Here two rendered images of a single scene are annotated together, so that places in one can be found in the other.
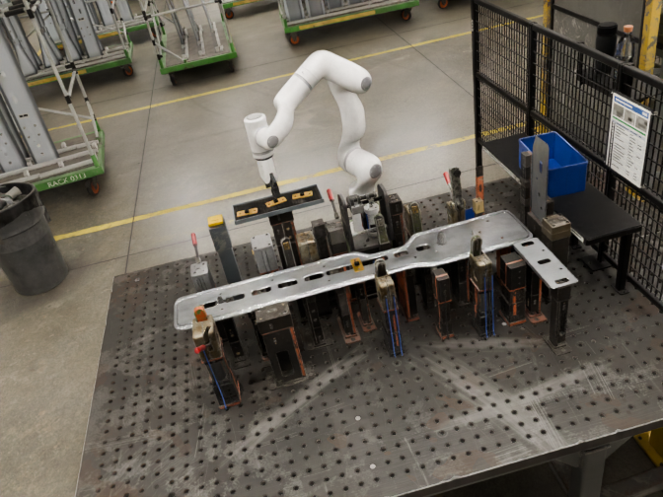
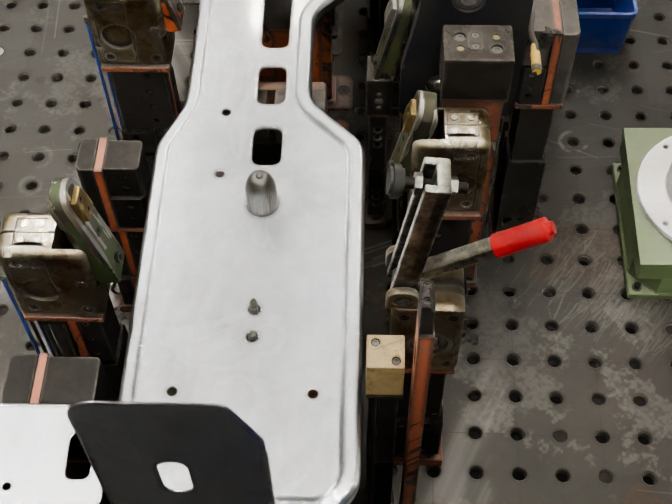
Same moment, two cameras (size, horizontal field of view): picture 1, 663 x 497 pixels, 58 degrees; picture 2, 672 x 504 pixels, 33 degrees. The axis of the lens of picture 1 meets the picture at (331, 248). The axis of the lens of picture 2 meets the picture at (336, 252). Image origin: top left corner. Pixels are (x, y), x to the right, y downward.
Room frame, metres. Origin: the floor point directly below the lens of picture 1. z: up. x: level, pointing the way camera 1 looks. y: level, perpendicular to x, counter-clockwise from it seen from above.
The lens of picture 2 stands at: (2.05, -1.08, 1.92)
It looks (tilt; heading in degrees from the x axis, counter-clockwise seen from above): 56 degrees down; 99
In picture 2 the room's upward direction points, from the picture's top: 1 degrees counter-clockwise
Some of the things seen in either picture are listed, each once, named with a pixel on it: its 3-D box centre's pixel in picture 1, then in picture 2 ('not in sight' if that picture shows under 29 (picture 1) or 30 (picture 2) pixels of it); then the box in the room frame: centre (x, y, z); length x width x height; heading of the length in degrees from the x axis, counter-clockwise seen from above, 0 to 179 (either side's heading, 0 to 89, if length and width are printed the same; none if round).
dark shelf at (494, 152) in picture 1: (550, 180); not in sight; (2.13, -0.96, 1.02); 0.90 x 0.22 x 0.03; 6
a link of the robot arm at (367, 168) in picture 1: (364, 177); not in sight; (2.36, -0.21, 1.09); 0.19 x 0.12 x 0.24; 29
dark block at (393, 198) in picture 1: (399, 240); (461, 171); (2.07, -0.28, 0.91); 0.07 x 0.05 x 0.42; 6
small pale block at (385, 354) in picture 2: (478, 237); (381, 438); (2.02, -0.61, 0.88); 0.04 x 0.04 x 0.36; 6
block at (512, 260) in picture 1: (512, 289); (82, 445); (1.71, -0.64, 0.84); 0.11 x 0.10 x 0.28; 6
